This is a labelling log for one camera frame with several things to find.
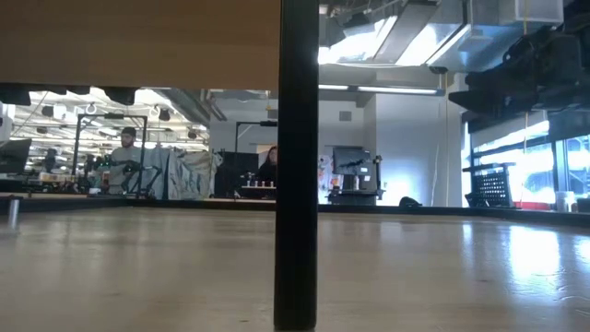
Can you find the black shelf divider panel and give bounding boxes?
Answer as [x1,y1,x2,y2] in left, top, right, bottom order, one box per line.
[273,0,320,332]

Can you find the wooden shelf board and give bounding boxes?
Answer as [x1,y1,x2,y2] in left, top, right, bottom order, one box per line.
[0,0,281,91]

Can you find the black perforated crate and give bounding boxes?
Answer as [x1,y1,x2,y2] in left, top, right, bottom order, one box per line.
[463,161,517,208]

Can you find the fluorescent light tube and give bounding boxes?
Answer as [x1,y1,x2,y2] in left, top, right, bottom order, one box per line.
[318,84,446,97]

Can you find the red flat box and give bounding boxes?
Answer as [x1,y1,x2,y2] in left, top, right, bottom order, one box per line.
[513,201,554,212]

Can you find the white cup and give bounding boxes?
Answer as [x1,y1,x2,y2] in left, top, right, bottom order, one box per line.
[555,190,576,213]

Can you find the black background stand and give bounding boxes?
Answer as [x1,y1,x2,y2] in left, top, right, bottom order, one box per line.
[373,154,385,202]

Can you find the black monitor on stand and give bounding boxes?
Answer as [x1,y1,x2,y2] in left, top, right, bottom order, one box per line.
[331,146,372,191]

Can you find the black cart base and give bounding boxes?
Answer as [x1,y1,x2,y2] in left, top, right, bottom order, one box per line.
[326,188,384,207]

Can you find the person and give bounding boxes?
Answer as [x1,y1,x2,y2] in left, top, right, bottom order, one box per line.
[256,146,278,185]
[108,126,145,196]

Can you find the black partition panel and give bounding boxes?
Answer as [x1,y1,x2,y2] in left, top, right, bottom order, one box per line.
[214,150,260,199]

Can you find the grey hanging cover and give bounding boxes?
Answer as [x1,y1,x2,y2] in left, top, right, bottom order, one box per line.
[137,145,223,202]

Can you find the black computer monitor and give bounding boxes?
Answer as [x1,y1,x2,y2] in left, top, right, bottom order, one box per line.
[0,137,32,175]

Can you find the yellow hanging cord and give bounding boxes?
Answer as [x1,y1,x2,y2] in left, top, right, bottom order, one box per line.
[521,0,530,207]

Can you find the black aluminium table frame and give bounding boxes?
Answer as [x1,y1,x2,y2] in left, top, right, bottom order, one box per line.
[0,194,590,228]

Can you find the black background gantry frame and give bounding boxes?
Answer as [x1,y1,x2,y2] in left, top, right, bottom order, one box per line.
[233,120,278,156]
[72,113,148,185]

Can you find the small grey metal post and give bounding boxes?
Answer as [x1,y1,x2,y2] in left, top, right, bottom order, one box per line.
[7,197,20,228]

